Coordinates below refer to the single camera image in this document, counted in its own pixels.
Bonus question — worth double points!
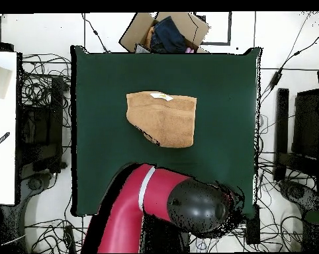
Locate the black equipment rack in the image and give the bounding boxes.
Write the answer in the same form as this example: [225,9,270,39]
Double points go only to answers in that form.
[17,76,68,174]

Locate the black power adapter with cable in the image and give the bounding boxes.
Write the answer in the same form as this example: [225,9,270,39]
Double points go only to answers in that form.
[259,28,319,103]

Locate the black flat panel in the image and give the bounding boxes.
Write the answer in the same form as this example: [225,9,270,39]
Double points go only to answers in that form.
[291,88,319,159]

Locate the black ridged tool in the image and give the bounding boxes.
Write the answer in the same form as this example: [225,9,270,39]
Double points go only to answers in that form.
[0,131,11,153]

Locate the orange terry towel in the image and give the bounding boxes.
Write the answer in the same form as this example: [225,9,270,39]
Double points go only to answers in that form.
[126,90,198,148]

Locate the brown cardboard box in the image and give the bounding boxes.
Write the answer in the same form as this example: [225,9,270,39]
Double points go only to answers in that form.
[118,11,211,54]

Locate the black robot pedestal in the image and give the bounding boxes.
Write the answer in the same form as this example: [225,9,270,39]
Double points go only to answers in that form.
[140,214,192,253]

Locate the black power strip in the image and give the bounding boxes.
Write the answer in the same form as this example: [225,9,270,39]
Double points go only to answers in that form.
[64,224,77,253]

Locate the orange cloth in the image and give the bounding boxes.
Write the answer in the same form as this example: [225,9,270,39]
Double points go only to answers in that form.
[144,26,155,50]

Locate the dark blue jeans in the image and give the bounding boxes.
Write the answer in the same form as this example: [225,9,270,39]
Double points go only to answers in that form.
[150,15,187,54]

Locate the dark green table cloth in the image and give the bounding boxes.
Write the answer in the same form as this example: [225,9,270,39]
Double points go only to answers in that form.
[70,45,262,218]

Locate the black rectangular box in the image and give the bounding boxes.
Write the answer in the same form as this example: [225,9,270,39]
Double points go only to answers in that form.
[244,204,261,245]

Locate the black upright post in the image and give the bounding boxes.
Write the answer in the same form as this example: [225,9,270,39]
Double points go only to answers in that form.
[274,87,290,182]

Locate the black office chair base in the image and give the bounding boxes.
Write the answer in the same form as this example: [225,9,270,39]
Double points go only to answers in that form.
[16,171,58,212]
[278,179,319,212]

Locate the white table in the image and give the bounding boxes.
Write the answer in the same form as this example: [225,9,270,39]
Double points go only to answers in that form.
[0,51,17,205]

